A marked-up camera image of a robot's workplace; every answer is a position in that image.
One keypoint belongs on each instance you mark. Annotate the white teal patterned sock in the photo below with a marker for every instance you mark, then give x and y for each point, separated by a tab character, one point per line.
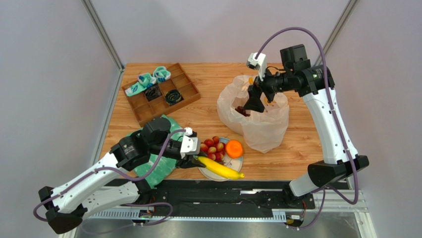
144	82

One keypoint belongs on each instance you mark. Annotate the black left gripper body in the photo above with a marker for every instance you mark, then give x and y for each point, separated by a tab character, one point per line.
170	150

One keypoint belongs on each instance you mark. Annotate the cream and blue ceramic plate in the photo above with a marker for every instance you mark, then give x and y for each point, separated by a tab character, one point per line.
235	164

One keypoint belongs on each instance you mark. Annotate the dark patterned folded sock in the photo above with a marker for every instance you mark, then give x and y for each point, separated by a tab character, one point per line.
152	93

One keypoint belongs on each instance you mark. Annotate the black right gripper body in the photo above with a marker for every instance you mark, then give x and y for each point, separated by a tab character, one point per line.
259	87

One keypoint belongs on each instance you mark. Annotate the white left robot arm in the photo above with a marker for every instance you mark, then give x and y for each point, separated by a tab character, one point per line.
124	176

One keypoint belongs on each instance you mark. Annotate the red fake fruit bunch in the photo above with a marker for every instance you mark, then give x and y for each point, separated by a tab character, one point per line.
214	148

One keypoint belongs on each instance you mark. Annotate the translucent white plastic bag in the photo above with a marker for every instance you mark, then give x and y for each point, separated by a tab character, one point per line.
261	131

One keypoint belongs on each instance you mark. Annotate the wooden compartment tray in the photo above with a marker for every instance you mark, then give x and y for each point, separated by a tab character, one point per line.
177	92

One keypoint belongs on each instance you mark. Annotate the teal white rolled sock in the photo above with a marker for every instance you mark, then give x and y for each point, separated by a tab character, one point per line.
161	74

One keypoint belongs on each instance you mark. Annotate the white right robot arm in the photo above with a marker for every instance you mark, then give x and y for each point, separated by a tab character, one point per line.
315	86

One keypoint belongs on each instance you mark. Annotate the dark fake grape bunch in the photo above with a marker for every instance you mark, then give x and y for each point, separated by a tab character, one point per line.
242	111

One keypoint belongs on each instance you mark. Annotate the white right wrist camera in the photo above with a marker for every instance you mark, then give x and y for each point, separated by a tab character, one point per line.
257	62

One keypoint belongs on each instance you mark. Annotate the aluminium frame rail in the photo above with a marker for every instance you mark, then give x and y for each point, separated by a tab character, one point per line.
95	18

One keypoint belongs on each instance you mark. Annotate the yellow fake banana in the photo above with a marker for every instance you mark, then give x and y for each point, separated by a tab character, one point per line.
220	170

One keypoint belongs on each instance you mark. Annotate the orange fake tangerine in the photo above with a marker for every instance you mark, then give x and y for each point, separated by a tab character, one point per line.
234	149

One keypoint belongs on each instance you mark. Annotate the green white cloth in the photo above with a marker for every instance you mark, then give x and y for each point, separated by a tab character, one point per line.
166	165

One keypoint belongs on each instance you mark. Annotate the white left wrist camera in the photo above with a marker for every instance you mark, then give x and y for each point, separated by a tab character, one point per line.
190	141

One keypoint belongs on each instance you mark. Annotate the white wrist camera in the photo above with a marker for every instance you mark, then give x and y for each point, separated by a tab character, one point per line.
190	141
257	62

